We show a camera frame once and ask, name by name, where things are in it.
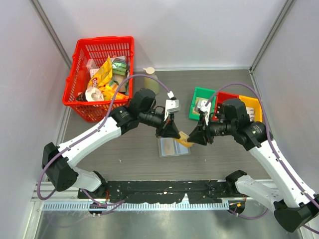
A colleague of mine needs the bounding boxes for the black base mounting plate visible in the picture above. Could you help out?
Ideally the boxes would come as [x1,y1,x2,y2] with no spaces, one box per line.
[77,179,250,205]

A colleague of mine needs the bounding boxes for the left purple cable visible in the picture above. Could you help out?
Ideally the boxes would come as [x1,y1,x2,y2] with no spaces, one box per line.
[36,74,175,201]

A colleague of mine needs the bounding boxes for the yellow plastic bin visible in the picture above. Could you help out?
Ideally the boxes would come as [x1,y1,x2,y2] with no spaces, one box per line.
[239,95,263,122]

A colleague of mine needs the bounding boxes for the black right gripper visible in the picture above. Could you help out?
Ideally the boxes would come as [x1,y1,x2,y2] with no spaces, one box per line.
[188,113,236,145]

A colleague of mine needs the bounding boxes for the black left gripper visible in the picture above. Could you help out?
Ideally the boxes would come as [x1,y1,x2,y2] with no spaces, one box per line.
[139,109,180,138]

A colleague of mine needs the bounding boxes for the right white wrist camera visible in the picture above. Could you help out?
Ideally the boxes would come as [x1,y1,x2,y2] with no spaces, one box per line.
[199,101,211,125]

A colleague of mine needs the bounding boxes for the cards in yellow bin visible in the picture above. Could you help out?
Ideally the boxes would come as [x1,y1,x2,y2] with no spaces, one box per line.
[246,107,255,122]

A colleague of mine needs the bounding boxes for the red plastic bin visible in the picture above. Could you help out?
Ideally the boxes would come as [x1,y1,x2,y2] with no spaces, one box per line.
[212,91,239,121]

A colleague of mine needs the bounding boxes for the yellow snack bag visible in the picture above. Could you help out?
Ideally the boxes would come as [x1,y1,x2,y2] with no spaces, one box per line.
[87,56,129,101]

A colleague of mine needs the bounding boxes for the gold VIP card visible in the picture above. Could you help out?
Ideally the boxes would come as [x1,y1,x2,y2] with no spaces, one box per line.
[175,131,194,148]
[161,138,175,156]

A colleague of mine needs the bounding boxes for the red plastic shopping basket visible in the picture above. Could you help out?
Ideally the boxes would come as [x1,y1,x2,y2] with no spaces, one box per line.
[62,36,135,122]

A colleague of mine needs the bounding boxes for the green plastic bin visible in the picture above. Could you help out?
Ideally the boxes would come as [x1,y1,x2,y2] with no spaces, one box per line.
[188,87,216,121]

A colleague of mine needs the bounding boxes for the cards in green bin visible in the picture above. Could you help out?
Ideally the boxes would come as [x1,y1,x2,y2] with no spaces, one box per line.
[194,97,207,115]

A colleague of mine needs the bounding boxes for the aluminium frame rail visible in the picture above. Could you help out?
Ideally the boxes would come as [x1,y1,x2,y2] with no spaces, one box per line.
[31,182,79,201]

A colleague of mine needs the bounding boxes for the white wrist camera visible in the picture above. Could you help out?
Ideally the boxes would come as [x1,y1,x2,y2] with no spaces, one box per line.
[199,101,211,125]
[164,91,180,120]

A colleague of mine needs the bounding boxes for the white slotted cable duct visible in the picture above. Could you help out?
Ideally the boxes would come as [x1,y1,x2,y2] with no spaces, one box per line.
[42,201,229,212]

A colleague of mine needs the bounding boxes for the grey card holder wallet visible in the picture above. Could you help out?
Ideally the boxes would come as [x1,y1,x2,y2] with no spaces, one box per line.
[158,138,190,158]

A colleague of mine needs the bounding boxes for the purple cable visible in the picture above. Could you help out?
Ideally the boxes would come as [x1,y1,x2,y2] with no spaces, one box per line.
[204,82,319,229]
[36,74,175,201]

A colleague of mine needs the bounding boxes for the green snack packet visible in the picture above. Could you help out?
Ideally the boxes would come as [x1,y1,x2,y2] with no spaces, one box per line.
[112,56,128,76]

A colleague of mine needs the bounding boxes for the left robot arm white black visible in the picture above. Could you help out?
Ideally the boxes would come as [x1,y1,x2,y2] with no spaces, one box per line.
[42,89,180,198]

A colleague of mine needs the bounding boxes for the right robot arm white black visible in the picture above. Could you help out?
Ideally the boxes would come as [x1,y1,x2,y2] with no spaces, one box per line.
[187,98,319,233]

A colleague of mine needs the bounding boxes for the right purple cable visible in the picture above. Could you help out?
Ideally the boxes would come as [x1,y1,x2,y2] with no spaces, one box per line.
[204,82,319,229]

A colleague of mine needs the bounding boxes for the white paper roll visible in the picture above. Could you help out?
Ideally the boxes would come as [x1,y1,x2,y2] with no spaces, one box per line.
[85,87,104,102]

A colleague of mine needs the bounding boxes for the green soap dispenser bottle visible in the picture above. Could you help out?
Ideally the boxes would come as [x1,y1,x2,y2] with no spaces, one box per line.
[143,67,160,95]

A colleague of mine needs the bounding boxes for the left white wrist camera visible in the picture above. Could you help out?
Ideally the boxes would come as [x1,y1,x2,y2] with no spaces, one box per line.
[164,91,180,120]

